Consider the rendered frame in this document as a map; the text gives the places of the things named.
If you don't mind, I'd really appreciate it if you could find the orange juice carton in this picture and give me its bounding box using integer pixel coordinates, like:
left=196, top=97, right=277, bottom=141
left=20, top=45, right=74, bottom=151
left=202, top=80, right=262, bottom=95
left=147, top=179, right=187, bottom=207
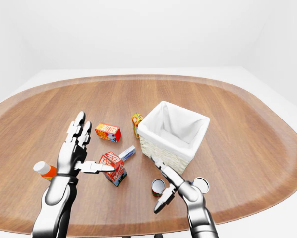
left=131, top=112, right=144, bottom=139

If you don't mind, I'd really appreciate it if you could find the red milk carton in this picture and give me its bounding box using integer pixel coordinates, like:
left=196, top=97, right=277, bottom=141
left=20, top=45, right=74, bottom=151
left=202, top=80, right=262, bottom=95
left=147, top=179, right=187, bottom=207
left=98, top=151, right=128, bottom=188

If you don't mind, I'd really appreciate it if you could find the white lined wicker basket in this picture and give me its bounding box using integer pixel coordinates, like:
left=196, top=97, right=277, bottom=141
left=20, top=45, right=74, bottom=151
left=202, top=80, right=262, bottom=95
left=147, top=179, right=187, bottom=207
left=137, top=100, right=211, bottom=175

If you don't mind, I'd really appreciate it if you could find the orange bottle with white cap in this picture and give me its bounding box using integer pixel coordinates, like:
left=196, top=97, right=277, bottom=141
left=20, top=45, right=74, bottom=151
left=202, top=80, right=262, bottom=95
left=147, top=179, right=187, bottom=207
left=33, top=161, right=58, bottom=181

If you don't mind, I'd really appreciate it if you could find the silver topped tin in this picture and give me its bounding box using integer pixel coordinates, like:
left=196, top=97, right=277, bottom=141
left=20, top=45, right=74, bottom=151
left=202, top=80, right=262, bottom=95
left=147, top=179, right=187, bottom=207
left=192, top=177, right=210, bottom=194

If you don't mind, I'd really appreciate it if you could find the white and blue box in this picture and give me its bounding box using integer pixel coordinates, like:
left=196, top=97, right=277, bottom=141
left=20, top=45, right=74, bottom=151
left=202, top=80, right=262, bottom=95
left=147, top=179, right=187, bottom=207
left=120, top=145, right=136, bottom=162

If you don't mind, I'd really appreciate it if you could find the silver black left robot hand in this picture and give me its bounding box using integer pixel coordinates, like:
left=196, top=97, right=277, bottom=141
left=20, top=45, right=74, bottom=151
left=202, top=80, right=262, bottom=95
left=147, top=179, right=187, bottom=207
left=54, top=111, right=115, bottom=178

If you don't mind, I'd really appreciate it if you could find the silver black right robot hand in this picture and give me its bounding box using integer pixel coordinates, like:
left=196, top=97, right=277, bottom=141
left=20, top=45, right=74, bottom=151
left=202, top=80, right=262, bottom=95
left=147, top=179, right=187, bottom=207
left=150, top=155, right=186, bottom=214

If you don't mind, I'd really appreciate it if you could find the red butter box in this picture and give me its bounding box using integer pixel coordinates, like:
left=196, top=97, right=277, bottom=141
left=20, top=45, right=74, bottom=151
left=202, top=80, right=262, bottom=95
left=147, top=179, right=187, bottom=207
left=94, top=121, right=122, bottom=143

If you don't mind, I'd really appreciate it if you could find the red tomato sauce tin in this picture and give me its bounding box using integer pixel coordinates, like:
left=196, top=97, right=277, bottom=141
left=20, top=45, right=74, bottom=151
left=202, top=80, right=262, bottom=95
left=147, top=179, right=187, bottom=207
left=151, top=178, right=167, bottom=198

